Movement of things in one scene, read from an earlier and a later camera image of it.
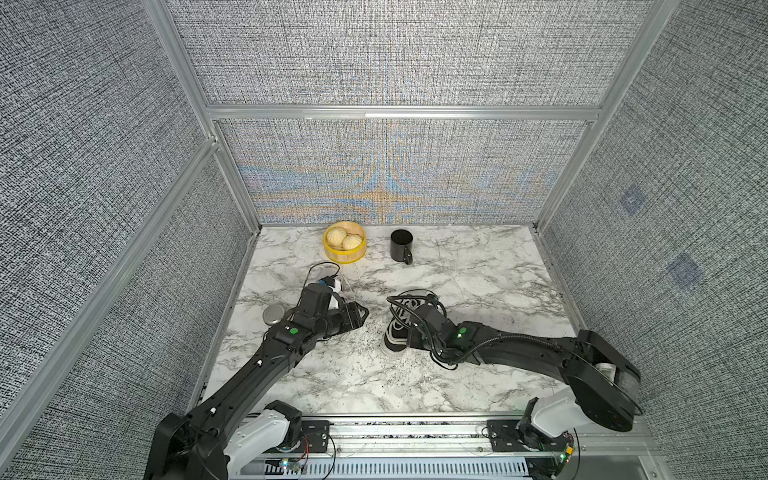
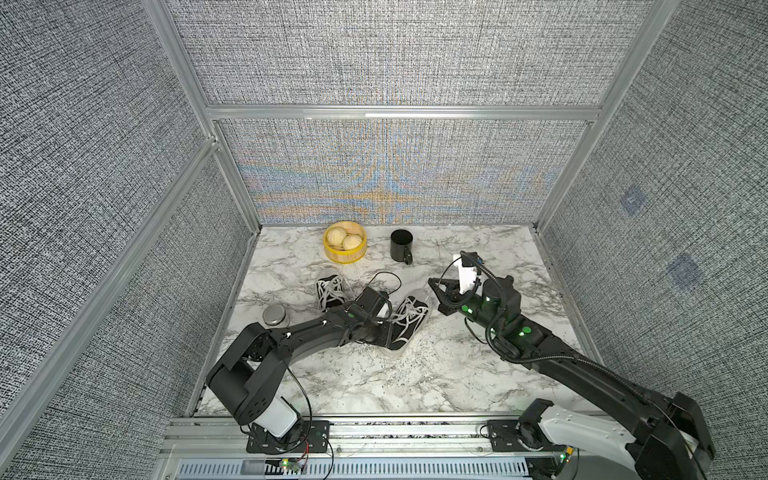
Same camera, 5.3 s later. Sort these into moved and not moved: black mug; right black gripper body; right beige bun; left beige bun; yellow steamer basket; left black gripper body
Moved: right black gripper body; left black gripper body
Not moved: yellow steamer basket; black mug; left beige bun; right beige bun
